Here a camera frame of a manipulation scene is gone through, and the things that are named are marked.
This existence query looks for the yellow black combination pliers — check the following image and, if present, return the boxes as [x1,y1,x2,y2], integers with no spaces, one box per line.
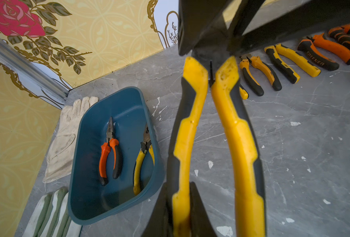
[263,42,322,85]

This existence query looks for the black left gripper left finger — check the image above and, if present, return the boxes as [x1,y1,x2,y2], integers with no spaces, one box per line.
[141,183,171,237]

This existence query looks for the small yellow long-nose pliers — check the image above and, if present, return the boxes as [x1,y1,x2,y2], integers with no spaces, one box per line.
[133,124,155,196]

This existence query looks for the beige work glove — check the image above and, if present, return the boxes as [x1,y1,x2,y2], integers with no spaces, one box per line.
[43,96,99,183]

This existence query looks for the teal plastic storage box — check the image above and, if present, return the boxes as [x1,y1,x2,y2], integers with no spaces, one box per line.
[69,87,165,225]

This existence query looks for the white green work glove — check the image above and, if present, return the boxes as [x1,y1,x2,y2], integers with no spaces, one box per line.
[23,188,82,237]

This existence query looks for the yellow black large pliers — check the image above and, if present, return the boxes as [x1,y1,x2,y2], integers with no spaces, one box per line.
[239,85,249,100]

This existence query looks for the yellow box pliers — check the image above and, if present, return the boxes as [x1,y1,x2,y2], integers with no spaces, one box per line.
[166,56,266,237]

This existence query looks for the orange black box pliers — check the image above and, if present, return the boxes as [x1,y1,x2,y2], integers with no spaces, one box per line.
[98,116,124,187]

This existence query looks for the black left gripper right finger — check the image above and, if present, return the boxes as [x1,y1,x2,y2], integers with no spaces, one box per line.
[190,182,217,237]

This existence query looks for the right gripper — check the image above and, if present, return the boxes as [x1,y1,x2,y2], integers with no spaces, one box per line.
[178,1,350,59]

